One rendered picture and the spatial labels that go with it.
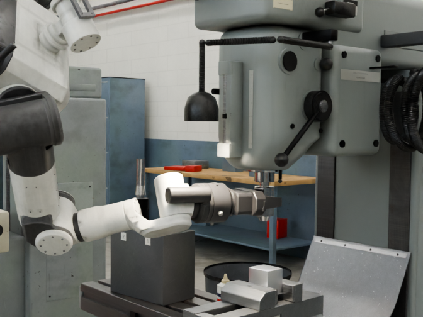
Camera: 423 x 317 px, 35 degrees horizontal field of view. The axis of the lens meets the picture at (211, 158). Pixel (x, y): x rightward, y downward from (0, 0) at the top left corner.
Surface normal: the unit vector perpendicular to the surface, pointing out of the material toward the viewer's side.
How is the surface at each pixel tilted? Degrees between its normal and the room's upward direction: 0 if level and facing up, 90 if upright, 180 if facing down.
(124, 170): 90
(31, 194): 130
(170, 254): 90
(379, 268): 63
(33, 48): 58
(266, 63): 90
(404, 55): 90
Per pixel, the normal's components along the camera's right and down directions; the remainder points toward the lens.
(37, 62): 0.76, -0.50
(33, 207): 0.11, 0.68
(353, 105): 0.65, 0.04
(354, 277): -0.67, -0.43
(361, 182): -0.76, 0.03
